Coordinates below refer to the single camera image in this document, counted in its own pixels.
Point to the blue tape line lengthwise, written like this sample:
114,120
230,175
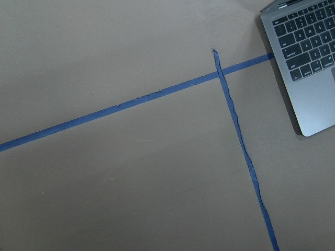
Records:
224,85

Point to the grey laptop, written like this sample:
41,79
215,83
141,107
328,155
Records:
301,35

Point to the blue tape line far row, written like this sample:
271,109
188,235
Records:
107,111

